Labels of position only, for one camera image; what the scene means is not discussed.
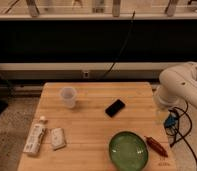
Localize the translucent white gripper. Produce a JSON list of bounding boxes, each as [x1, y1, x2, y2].
[[155, 101, 169, 124]]

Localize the black eraser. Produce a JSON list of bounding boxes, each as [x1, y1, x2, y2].
[[105, 99, 125, 117]]

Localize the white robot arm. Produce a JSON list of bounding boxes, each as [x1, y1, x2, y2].
[[154, 62, 197, 124]]

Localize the green ceramic bowl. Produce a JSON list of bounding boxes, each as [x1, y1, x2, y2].
[[109, 131, 149, 171]]

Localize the translucent white cup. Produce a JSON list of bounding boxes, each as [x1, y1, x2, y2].
[[60, 87, 77, 108]]

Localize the blue connector box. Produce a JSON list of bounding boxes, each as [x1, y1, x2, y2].
[[164, 114, 177, 128]]

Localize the red chili pepper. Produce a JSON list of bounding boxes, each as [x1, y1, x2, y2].
[[146, 137, 168, 157]]

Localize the small white packet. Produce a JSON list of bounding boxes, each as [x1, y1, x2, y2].
[[51, 128, 66, 150]]

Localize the white squeeze tube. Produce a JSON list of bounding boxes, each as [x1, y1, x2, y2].
[[23, 116, 46, 156]]

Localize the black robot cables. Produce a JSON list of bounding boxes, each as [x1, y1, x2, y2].
[[165, 99, 197, 171]]

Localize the white wall outlet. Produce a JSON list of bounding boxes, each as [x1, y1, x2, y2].
[[83, 71, 90, 79]]

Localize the black hanging cable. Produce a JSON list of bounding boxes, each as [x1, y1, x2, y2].
[[96, 9, 137, 81]]

